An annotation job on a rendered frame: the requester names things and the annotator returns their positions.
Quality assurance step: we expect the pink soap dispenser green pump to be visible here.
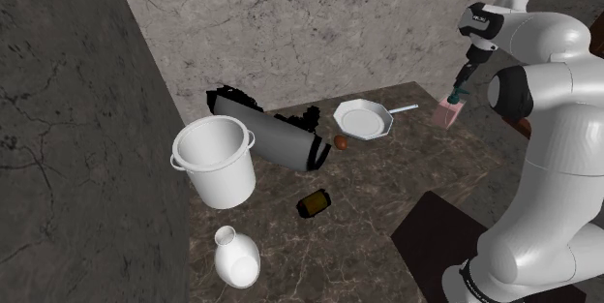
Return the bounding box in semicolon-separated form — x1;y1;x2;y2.
430;86;471;132

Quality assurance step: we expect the white octagonal frying pan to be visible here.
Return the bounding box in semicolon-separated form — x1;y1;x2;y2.
332;98;420;141

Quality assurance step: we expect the dark robot stand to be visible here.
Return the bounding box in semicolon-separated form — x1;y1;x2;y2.
390;191;588;303

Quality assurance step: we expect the grey and black rolled bag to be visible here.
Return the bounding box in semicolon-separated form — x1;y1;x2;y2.
205;84;332;172

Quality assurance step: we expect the dark amber jar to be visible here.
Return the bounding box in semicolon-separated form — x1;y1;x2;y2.
295;188;332;219

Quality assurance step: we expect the white vase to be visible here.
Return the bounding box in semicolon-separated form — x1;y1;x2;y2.
213;225;261;290

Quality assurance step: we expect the white two-handled pot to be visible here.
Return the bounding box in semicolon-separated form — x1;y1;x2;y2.
169;114;257;210

